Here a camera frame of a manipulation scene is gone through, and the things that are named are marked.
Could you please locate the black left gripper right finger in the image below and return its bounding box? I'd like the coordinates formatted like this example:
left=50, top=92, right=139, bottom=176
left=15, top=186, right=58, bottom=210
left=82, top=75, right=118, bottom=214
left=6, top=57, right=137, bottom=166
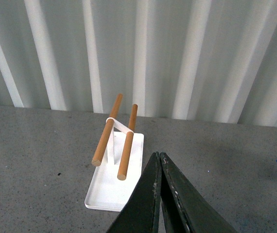
left=160, top=152, right=236, bottom=233

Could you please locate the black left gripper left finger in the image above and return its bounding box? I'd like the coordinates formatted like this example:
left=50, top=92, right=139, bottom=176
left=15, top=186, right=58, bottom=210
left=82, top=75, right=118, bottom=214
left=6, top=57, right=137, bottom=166
left=107, top=152, right=162, bottom=233

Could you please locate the white rack with wooden bars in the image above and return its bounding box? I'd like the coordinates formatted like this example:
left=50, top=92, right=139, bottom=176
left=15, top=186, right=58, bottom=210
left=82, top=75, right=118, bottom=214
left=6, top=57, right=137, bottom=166
left=85, top=94, right=144, bottom=212

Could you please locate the white pleated curtain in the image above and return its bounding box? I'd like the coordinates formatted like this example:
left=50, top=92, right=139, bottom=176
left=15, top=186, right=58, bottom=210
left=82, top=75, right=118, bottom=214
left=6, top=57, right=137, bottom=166
left=0, top=0, right=277, bottom=127

